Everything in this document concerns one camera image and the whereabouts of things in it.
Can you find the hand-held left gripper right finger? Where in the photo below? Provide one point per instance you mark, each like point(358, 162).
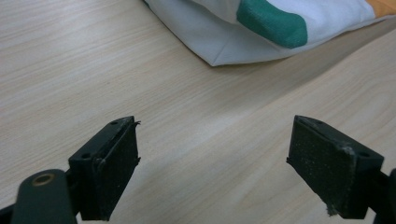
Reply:
point(330, 174)

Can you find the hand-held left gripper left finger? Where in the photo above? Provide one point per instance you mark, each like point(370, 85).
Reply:
point(106, 168)

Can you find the white shirt with green and orange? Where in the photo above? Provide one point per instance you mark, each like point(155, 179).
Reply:
point(249, 34)

